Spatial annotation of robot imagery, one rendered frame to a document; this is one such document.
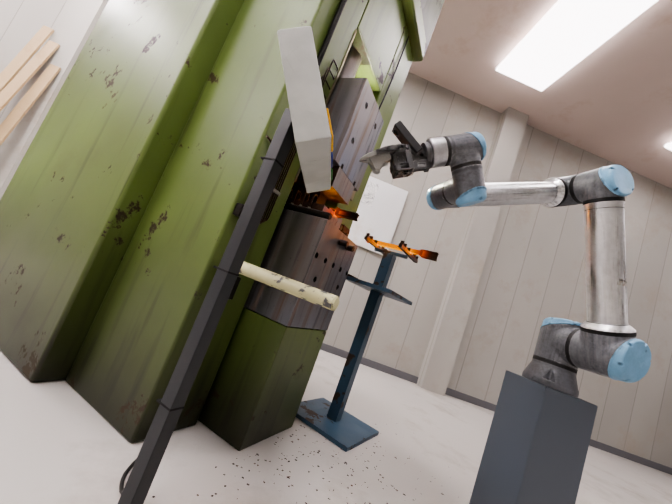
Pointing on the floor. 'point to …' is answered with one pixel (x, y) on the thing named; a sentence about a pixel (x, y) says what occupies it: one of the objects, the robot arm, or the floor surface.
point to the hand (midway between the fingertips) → (363, 157)
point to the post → (208, 318)
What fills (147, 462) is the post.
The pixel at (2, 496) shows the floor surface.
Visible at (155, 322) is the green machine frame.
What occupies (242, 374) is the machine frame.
